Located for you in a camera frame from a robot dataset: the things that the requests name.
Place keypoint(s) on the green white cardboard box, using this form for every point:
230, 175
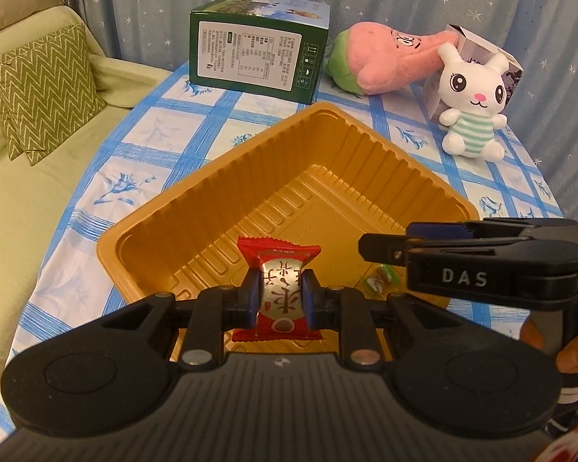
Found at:
264, 47

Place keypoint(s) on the person's right hand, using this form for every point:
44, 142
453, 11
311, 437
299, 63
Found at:
566, 360

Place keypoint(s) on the orange plastic tray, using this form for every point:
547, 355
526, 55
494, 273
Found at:
320, 177

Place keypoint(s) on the green zigzag pillow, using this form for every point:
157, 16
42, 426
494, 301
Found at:
47, 92

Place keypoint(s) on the pink peach plush toy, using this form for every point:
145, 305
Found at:
370, 58

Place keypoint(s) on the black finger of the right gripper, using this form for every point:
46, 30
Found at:
390, 250
480, 229

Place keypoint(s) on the blue checkered tablecloth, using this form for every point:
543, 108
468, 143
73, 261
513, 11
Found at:
180, 128

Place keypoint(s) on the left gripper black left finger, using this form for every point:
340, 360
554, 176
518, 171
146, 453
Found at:
216, 311

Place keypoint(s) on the red white candy packet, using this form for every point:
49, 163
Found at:
280, 313

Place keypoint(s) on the green sofa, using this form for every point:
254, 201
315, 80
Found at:
32, 198

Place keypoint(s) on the white bunny plush toy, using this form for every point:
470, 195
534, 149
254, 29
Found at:
475, 96

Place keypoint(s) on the green candy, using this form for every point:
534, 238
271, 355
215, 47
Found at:
379, 281

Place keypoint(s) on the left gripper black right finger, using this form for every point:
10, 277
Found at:
354, 318

